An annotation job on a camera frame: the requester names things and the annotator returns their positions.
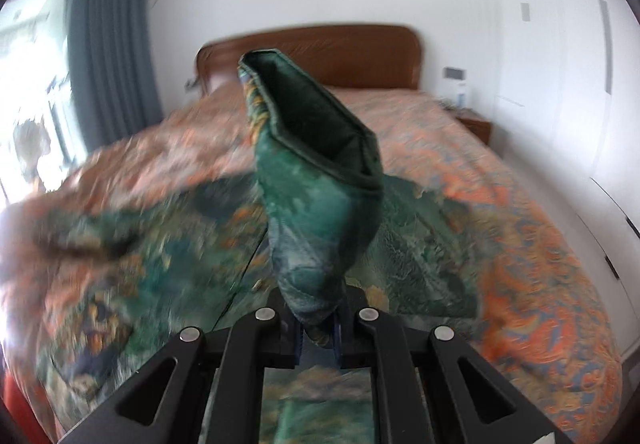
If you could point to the brown wooden headboard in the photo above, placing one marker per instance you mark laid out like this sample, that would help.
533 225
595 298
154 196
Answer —
350 54

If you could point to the grey wall socket panel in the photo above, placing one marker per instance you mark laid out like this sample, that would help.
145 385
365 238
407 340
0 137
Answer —
453 73

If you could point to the grey wall plate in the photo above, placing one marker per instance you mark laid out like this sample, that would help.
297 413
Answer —
525 12

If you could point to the brown wooden nightstand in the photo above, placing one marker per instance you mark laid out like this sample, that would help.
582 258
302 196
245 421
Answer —
475 125

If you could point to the grey-blue curtain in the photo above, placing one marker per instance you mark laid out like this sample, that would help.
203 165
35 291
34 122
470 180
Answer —
110 49

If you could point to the bright window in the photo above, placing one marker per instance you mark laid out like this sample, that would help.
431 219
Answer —
30 49

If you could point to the green printed silk garment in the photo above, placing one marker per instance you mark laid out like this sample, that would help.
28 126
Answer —
310 204

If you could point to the white wardrobe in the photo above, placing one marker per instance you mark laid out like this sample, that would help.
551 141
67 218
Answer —
550 149

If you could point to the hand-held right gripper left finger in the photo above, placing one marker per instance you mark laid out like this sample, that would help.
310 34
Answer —
298 345

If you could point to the small white bottle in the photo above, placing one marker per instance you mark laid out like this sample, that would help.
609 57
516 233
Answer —
463 95

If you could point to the orange paisley bed blanket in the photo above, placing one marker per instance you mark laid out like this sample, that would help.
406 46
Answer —
525 249

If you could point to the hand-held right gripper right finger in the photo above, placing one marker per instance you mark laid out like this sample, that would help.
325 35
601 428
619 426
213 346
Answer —
337 340

